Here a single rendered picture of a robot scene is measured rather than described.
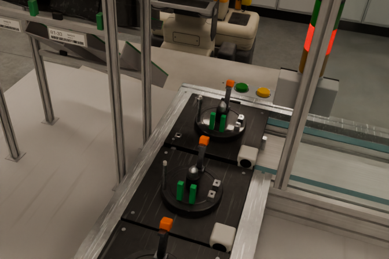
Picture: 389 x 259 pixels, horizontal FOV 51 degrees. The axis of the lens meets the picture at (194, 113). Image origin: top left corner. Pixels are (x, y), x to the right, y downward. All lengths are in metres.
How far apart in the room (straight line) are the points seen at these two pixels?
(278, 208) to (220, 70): 0.70
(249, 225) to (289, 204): 0.15
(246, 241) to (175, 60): 0.90
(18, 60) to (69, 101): 2.06
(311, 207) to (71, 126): 0.74
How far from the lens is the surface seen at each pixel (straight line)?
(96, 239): 0.89
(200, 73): 1.54
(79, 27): 0.85
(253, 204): 0.95
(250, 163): 1.02
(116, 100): 0.90
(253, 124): 1.14
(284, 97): 0.87
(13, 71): 3.31
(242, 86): 1.29
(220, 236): 0.85
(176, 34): 1.82
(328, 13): 0.75
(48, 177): 1.16
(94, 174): 1.14
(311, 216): 1.05
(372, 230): 1.07
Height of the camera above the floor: 1.67
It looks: 38 degrees down
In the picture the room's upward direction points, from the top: 4 degrees clockwise
